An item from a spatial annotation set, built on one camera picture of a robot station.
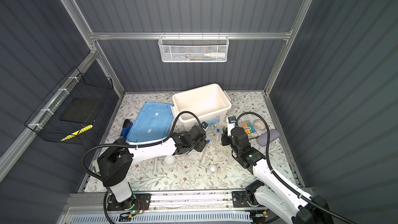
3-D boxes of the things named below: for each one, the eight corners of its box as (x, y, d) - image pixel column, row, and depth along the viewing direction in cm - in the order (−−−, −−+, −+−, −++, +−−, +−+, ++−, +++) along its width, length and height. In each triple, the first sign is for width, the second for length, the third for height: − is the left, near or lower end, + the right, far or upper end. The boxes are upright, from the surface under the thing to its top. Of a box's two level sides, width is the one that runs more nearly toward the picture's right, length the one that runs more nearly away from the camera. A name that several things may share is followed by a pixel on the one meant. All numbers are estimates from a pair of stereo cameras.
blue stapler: (121, 139, 97) (118, 136, 93) (127, 123, 105) (125, 119, 102) (127, 139, 97) (124, 136, 93) (133, 123, 105) (130, 118, 102)
